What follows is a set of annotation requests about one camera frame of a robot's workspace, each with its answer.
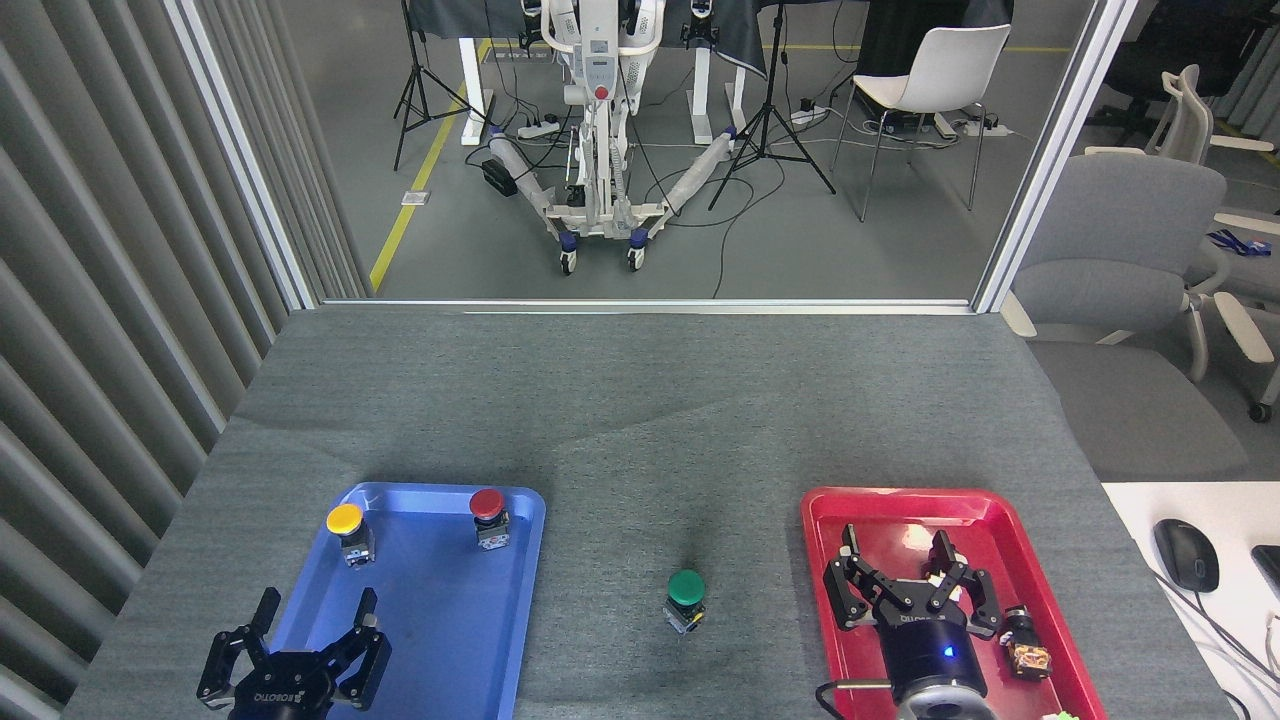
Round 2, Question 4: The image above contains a grey office chair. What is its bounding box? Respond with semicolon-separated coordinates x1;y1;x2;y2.
1000;152;1280;423

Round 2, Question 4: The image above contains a blue lanyard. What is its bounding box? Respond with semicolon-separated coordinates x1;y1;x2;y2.
1206;228;1279;258

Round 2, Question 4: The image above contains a white office chair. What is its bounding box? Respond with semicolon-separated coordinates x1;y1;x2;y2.
1085;64;1280;166

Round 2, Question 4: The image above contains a white stand on wheels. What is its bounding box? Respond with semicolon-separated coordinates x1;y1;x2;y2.
485;0;743;276

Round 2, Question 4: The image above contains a white plastic chair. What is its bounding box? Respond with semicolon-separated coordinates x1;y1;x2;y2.
832;24;1013;223

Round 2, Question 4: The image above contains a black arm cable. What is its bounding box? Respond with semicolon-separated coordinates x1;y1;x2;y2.
815;679;897;720

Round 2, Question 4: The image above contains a silver frame post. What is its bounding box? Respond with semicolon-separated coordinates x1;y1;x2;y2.
970;0;1143;315
163;0;323;313

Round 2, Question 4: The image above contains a blue plastic tray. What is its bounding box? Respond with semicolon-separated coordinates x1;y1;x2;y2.
240;482;548;720

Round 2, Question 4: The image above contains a black computer mouse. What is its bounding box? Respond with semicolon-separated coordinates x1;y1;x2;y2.
1153;518;1221;594

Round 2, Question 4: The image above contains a green push button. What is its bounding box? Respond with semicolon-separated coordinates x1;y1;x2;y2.
663;569;708;636

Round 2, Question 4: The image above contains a black tripod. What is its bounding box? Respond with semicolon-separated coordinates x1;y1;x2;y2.
708;0;837;212
393;0;493;172

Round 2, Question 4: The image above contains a black switch with orange base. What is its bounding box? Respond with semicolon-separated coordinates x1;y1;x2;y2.
999;604;1054;682

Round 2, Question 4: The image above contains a silver frame crossbar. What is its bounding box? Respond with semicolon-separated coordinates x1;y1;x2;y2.
318;297;979;317

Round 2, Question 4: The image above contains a white-legged desk dark cloth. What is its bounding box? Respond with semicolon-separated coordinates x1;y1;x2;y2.
405;0;546;147
660;0;871;145

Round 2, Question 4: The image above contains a red push button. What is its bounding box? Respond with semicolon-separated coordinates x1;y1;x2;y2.
469;488;512;551

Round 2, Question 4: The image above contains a yellow push button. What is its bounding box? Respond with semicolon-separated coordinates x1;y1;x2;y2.
326;502;377;569

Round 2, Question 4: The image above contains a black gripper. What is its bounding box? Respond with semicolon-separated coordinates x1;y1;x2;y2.
196;587;393;720
823;523;1001;699

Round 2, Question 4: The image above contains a black office chair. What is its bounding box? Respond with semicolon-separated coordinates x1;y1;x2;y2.
1085;0;1280;126

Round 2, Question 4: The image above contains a red plastic tray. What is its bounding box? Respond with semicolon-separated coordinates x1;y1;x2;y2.
800;486;1109;720

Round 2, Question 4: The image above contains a white desk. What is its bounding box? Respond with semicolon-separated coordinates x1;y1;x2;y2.
1100;481;1280;720

